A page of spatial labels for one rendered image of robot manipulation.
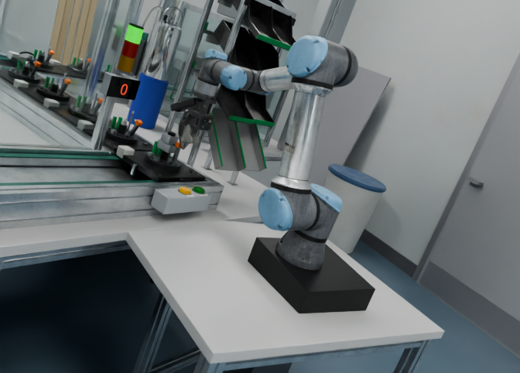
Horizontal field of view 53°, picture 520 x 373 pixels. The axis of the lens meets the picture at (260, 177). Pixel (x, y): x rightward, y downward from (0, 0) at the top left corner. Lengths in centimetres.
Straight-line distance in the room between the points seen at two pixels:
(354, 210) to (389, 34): 197
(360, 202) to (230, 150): 259
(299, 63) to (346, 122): 401
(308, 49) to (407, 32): 416
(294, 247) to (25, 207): 75
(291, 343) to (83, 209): 69
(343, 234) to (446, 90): 160
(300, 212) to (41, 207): 69
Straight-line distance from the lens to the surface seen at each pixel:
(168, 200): 168
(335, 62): 144
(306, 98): 142
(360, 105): 537
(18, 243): 142
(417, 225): 502
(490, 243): 460
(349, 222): 467
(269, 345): 131
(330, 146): 543
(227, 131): 219
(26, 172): 171
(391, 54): 559
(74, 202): 155
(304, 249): 157
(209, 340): 125
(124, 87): 185
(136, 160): 192
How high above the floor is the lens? 152
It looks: 14 degrees down
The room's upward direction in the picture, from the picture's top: 21 degrees clockwise
